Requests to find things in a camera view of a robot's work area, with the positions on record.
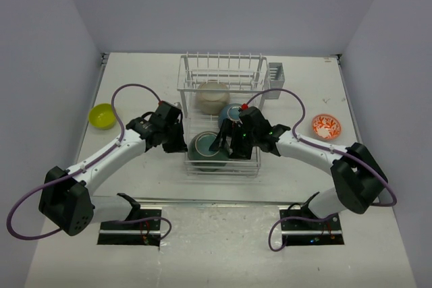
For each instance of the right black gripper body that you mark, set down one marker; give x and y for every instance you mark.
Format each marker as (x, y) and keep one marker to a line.
(241, 137)

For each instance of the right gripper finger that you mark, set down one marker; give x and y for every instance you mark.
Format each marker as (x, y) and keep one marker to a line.
(221, 138)
(241, 153)

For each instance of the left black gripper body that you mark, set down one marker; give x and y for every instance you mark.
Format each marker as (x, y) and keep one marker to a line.
(166, 130)

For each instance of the blue bowl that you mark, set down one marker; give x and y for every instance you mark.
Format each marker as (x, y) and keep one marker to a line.
(231, 112)

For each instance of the dark green bowl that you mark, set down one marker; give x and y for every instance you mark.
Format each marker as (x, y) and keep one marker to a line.
(200, 155)

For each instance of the white wire dish rack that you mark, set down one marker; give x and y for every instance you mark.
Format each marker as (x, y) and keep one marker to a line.
(244, 75)

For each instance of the yellow bowl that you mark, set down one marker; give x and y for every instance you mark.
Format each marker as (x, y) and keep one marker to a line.
(102, 117)

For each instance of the white orange patterned bowl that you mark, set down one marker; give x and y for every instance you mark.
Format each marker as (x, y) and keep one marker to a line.
(326, 127)

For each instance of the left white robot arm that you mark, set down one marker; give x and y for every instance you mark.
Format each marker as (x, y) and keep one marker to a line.
(68, 197)

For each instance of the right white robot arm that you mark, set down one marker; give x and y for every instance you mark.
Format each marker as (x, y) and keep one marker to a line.
(357, 179)

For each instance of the beige bowl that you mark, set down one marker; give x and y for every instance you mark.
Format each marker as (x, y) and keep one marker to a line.
(212, 97)

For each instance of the grey cutlery holder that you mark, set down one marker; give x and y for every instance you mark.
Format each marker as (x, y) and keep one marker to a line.
(276, 80)

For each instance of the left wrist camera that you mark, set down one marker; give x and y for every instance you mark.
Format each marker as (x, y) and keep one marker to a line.
(178, 105)

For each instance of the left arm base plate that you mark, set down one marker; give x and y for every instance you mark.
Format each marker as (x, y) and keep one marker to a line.
(139, 234)

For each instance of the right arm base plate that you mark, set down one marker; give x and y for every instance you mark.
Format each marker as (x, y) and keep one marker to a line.
(301, 233)

